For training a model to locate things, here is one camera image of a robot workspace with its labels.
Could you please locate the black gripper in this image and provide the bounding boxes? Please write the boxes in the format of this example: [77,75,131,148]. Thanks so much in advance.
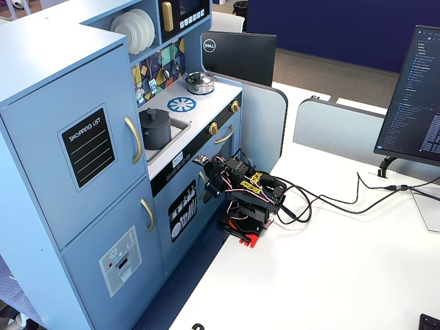
[204,156,239,204]

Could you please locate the gray pot lid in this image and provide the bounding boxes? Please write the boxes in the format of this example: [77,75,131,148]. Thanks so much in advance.
[138,107,171,131]

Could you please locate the black red robot base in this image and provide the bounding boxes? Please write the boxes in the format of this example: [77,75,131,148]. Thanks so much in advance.
[219,211,274,249]

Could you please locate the steel pot lid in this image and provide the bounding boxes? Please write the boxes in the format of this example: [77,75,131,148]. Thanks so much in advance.
[183,71,214,86]

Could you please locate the gray pot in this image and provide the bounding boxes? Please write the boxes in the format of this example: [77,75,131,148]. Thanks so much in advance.
[139,115,173,151]

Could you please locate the tall gray desk divider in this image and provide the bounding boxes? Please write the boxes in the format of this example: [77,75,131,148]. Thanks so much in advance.
[212,76,289,175]

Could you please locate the steel toy pot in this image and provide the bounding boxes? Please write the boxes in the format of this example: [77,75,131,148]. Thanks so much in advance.
[182,71,216,96]

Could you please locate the metal toy spatula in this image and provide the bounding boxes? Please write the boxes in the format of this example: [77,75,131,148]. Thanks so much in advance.
[148,51,158,94]

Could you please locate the metal toy skimmer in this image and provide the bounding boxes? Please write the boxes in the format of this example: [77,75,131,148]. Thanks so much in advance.
[135,56,146,101]

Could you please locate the metal toy ladle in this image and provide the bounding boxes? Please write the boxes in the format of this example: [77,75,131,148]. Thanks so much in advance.
[162,46,171,80]

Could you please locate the shopping list chalkboard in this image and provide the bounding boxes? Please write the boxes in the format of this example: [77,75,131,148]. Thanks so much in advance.
[57,103,118,193]

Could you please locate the black Dell monitor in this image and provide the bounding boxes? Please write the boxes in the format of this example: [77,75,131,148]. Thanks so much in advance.
[201,30,278,88]

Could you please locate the low gray desk divider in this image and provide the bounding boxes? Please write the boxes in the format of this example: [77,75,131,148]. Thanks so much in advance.
[292,97,440,183]

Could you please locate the white chair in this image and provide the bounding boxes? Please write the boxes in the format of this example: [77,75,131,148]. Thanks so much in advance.
[209,11,246,34]

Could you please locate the blue toy kitchen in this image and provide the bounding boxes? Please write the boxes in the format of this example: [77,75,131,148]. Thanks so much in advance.
[0,0,243,330]

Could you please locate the white toy plate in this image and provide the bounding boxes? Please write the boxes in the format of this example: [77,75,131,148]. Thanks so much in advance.
[129,8,157,49]
[120,10,149,52]
[109,13,138,55]

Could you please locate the black microwave door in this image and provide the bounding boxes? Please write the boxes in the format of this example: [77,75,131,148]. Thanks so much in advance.
[158,0,212,44]

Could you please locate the black waste bin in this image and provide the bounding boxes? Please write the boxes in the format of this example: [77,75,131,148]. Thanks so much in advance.
[232,0,249,19]

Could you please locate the gray monitor stand plate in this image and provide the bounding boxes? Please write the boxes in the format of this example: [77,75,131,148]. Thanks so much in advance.
[410,188,440,234]

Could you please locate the monitor with lit screen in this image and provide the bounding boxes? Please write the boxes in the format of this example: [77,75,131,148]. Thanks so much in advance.
[373,24,440,169]

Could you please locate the black keyboard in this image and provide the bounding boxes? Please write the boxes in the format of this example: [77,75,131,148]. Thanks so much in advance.
[418,313,440,330]

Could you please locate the gold dishwasher handle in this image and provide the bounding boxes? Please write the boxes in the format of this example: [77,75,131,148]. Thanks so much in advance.
[198,170,208,201]

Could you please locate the pink servo wire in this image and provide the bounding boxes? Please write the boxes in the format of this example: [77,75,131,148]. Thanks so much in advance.
[212,155,272,221]

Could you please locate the gold oven handle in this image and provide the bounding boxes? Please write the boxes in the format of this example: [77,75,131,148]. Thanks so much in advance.
[214,124,235,145]

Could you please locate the short gold fridge handle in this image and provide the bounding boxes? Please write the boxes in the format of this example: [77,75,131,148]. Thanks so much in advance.
[140,198,155,232]

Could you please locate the long gold fridge handle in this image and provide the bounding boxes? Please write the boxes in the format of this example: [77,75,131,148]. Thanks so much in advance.
[124,116,143,165]

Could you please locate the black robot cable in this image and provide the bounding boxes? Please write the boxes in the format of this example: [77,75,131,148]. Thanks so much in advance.
[273,175,410,225]

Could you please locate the black monitor cable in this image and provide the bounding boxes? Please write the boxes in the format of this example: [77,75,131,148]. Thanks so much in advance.
[356,170,440,194]

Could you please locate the gold microwave handle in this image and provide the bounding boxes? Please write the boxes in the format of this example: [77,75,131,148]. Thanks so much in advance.
[161,1,174,33]

